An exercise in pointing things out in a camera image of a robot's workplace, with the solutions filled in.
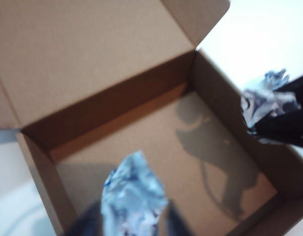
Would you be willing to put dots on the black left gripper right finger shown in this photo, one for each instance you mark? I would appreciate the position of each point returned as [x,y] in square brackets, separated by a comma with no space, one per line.
[177,221]

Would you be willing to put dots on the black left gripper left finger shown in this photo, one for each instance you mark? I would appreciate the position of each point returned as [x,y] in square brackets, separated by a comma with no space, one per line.
[88,221]

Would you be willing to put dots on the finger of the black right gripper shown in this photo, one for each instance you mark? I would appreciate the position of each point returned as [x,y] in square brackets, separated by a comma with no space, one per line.
[286,127]
[297,88]

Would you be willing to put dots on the brown open cardboard box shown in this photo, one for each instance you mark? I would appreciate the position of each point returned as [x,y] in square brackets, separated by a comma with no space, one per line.
[131,98]

